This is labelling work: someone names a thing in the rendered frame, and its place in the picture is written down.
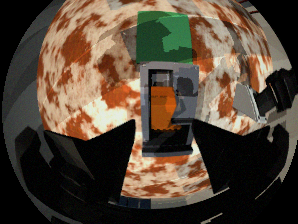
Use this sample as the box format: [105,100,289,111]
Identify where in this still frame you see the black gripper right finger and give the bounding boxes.
[192,119,270,194]

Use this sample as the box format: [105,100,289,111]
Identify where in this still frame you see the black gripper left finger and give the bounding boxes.
[44,119,136,204]

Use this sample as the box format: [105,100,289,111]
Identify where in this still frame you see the orange l-shaped part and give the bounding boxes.
[152,87,181,132]

